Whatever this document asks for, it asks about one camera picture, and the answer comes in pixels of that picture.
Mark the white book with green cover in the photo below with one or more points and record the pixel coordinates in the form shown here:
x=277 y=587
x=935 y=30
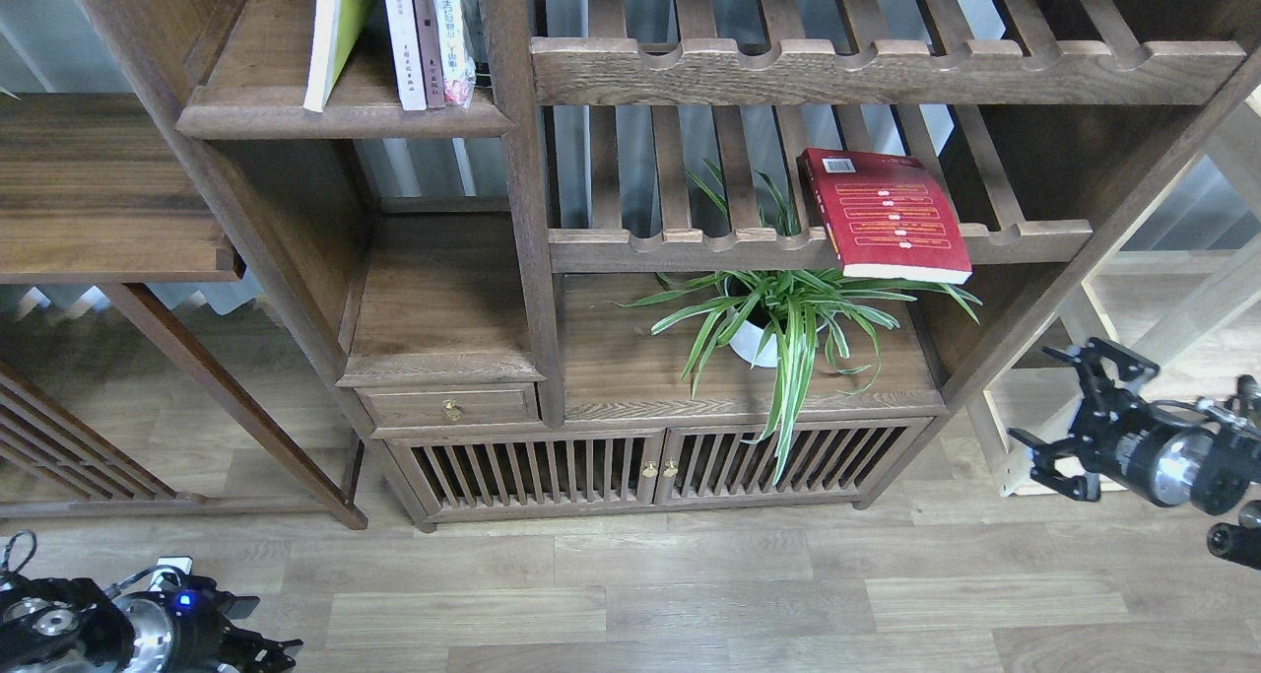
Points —
x=336 y=28

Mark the thin mauve upright book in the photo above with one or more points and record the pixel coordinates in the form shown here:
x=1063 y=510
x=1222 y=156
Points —
x=429 y=53

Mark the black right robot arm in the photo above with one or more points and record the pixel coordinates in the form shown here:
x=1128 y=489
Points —
x=1244 y=403

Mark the dark upright book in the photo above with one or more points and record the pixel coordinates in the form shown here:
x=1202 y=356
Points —
x=477 y=44

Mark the white plant pot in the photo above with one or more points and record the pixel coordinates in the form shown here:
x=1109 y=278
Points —
x=753 y=340

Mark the brass drawer knob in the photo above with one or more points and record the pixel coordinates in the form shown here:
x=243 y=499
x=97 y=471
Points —
x=451 y=411

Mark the lavender paperback book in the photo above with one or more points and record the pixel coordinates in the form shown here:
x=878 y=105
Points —
x=405 y=47

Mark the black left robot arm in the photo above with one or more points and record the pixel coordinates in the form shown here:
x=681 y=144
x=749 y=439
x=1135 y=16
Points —
x=70 y=625

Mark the white pink upright book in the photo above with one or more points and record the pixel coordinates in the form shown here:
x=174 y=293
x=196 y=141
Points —
x=458 y=67

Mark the light wooden shelf rack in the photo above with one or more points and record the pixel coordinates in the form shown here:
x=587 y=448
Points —
x=1180 y=287

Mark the green spider plant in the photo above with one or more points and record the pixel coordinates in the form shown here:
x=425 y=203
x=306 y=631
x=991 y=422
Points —
x=836 y=319

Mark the white robot base bar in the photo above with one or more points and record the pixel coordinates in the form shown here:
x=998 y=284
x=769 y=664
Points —
x=182 y=564

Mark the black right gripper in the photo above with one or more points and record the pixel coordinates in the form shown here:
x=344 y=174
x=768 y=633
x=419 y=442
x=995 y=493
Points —
x=1164 y=460

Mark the dark wooden bookshelf cabinet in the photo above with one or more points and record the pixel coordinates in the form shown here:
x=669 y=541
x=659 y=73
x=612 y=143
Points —
x=486 y=254

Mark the red hardcover book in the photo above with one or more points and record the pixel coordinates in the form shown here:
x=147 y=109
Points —
x=887 y=217

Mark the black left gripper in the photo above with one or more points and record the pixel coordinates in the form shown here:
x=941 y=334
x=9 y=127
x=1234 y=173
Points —
x=187 y=629

